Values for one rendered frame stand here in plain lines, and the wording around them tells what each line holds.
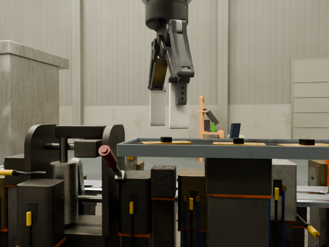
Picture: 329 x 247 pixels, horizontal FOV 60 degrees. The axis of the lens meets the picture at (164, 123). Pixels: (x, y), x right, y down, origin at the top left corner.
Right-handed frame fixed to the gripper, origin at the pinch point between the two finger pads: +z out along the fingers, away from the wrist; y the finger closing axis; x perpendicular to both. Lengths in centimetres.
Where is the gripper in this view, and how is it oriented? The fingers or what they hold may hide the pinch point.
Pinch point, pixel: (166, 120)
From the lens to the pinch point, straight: 50.1
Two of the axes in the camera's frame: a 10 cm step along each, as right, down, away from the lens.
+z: 0.0, 10.0, 0.3
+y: -2.6, -0.2, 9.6
